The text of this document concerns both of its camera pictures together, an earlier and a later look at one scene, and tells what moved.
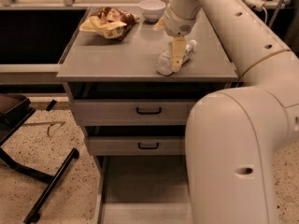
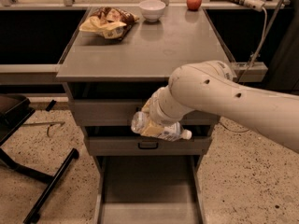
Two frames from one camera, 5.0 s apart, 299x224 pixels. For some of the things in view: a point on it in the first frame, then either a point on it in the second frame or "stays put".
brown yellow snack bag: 111,22 stays put
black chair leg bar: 34,214 stays put
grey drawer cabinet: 135,119 stays put
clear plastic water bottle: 164,61 → 172,132
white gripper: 177,24 → 154,108
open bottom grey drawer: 143,189 stays put
